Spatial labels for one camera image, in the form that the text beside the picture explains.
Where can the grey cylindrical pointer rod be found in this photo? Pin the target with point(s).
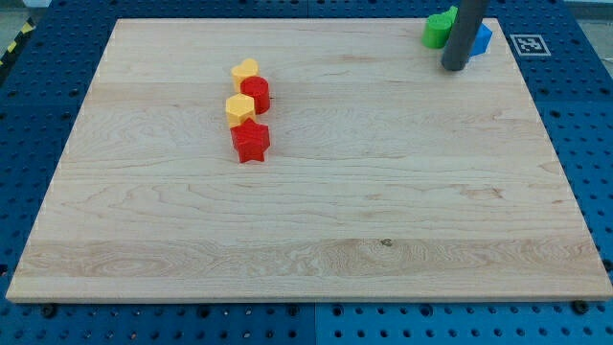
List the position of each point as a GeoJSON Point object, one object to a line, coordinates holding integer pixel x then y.
{"type": "Point", "coordinates": [463, 33]}

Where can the black white fiducial marker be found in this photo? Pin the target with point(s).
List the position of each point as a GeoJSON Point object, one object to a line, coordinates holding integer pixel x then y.
{"type": "Point", "coordinates": [530, 45]}

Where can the light wooden board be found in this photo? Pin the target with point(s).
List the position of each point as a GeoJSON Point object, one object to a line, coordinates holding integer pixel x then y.
{"type": "Point", "coordinates": [387, 179]}

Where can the red cylinder block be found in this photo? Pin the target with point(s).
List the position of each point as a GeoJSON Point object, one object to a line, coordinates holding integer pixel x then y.
{"type": "Point", "coordinates": [258, 88]}

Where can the black yellow hazard tape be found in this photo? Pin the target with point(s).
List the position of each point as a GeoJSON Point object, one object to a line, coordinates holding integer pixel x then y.
{"type": "Point", "coordinates": [15, 48]}

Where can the yellow hexagon block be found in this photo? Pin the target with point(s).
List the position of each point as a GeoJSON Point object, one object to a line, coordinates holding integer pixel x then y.
{"type": "Point", "coordinates": [239, 108]}

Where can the green cylinder block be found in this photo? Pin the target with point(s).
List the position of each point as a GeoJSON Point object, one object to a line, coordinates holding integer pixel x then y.
{"type": "Point", "coordinates": [436, 31]}

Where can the yellow heart block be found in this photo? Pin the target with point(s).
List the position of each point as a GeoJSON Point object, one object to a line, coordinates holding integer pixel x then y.
{"type": "Point", "coordinates": [246, 69]}

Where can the red star block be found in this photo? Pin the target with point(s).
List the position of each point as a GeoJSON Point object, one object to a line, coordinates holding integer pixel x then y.
{"type": "Point", "coordinates": [251, 140]}

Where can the blue block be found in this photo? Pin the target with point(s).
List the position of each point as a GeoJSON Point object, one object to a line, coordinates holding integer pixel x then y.
{"type": "Point", "coordinates": [482, 40]}

